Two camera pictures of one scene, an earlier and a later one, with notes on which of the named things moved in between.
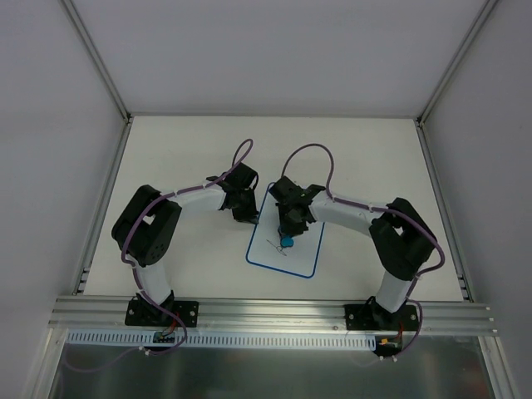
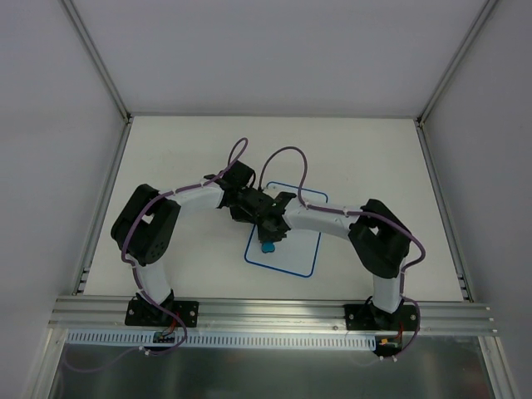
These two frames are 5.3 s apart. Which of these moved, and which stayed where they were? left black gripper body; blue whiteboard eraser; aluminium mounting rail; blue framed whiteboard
Moved: blue whiteboard eraser
Stayed: left black gripper body; aluminium mounting rail; blue framed whiteboard
